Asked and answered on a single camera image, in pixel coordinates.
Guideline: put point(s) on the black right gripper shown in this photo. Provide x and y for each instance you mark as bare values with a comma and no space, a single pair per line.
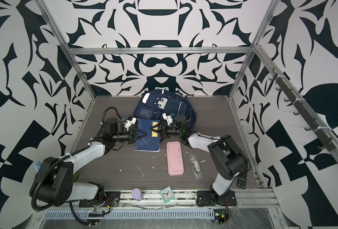
162,128

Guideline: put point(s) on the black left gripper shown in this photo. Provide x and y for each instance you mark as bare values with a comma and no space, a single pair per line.
133,135

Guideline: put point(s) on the navy blue school backpack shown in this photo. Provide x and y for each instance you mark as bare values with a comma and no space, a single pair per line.
155,103

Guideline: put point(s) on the blue book yellow label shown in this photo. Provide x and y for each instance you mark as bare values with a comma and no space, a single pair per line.
148,140

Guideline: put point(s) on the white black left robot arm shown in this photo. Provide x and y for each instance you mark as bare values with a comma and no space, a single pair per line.
54,185

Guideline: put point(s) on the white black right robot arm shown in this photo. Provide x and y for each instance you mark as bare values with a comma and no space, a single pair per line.
229,159

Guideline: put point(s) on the pink pencil case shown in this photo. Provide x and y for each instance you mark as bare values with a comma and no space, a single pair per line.
174,158

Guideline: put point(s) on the clear plastic bag with eraser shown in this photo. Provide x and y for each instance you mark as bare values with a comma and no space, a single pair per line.
195,167

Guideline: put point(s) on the purple small bottle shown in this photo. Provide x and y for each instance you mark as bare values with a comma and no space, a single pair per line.
137,195

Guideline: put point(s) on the teal small alarm clock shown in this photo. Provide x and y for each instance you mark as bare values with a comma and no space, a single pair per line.
167,194

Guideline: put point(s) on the small circuit board left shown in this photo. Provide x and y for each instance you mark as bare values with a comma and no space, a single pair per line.
99,213

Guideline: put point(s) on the small circuit board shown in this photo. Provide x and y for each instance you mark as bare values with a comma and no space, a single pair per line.
222,217
99,213

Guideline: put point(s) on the light blue water bottle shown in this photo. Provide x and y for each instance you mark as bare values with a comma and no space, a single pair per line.
37,166

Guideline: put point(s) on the black tv remote control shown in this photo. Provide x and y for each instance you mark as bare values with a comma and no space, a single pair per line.
242,179

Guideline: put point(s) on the small circuit board right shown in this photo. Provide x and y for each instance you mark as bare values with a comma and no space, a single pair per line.
222,217

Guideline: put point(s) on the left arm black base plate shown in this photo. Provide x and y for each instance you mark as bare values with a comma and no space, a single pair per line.
102,199

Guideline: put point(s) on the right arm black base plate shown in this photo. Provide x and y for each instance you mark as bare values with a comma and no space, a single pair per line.
210,198

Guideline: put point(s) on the white slotted cable duct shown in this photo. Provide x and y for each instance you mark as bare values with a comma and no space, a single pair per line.
151,214

